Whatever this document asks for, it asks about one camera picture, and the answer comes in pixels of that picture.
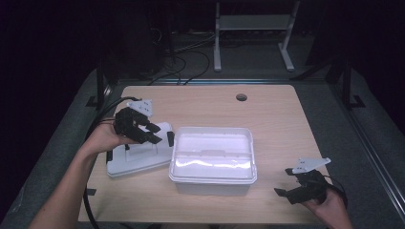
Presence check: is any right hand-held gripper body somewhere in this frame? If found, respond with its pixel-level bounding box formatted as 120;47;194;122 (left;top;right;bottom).
291;157;331;204

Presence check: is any black metal post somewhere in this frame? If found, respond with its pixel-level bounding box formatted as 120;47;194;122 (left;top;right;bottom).
85;60;113;111
342;61;367;111

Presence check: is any right hand-held gripper black cable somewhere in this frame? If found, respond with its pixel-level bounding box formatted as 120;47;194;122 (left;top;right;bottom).
324;175;349;209

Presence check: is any person's right hand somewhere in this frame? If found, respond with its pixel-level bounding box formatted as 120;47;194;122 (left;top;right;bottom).
302;189;352;229

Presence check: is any white lid with black handle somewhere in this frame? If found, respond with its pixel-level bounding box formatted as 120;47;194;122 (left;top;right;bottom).
106;122;176;178

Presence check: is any left hand-held gripper black cable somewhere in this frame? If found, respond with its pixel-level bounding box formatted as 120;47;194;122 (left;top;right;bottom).
81;95;142;229

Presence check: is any white plastic storage box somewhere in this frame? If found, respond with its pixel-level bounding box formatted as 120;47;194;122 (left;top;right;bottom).
167;126;258;197

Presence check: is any white metal stand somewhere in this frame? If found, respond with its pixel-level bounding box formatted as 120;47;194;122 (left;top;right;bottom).
213;0;302;73

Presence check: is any black floor cable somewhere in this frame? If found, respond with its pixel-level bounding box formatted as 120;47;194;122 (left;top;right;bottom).
147;55;188;86
182;51;212;86

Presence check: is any hand-held gripper black cable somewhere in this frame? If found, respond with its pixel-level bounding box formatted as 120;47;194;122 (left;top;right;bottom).
324;175;349;209
81;95;142;229

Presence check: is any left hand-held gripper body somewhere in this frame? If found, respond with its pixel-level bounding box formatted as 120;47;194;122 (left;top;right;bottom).
114;99;154;143

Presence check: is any person's left hand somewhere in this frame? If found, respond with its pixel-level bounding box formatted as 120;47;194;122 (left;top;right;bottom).
80;122;139;156

